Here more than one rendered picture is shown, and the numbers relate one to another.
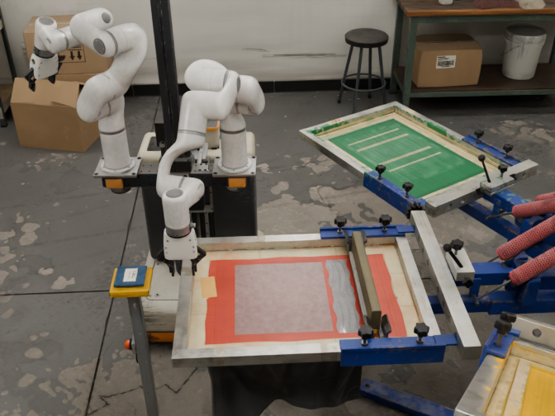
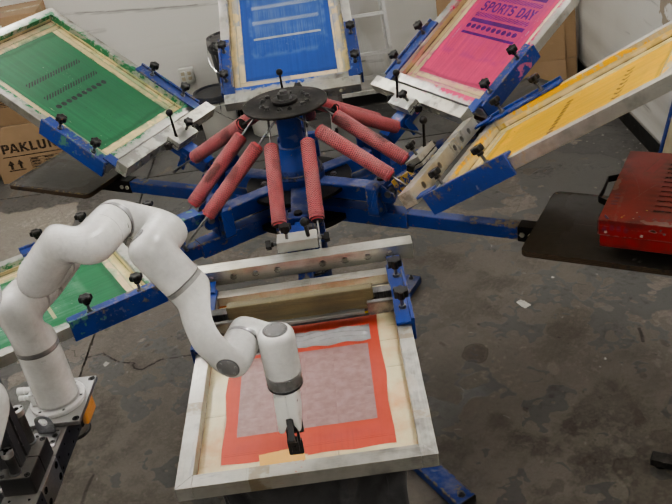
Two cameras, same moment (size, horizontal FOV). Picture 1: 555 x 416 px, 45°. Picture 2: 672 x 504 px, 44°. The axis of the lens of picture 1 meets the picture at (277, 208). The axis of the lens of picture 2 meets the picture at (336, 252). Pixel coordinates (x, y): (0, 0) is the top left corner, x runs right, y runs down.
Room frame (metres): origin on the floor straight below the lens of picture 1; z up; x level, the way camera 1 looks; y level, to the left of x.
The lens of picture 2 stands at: (1.40, 1.65, 2.31)
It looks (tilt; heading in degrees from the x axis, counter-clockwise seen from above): 30 degrees down; 275
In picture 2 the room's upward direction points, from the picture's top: 9 degrees counter-clockwise
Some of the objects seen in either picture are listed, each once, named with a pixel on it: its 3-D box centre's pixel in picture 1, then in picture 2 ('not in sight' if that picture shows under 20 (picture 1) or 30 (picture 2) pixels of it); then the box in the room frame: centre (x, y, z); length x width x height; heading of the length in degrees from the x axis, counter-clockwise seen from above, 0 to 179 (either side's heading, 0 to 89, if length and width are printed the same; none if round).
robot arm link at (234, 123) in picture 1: (234, 108); (27, 314); (2.20, 0.15, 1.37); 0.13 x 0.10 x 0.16; 76
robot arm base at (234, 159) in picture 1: (234, 144); (42, 374); (2.22, 0.16, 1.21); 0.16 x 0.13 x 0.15; 0
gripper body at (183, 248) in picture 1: (180, 242); (288, 398); (1.65, 0.30, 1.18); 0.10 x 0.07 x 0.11; 92
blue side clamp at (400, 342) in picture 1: (391, 349); (400, 298); (1.40, -0.33, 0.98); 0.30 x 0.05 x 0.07; 93
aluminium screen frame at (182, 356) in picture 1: (301, 291); (304, 366); (1.67, -0.07, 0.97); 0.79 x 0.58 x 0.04; 93
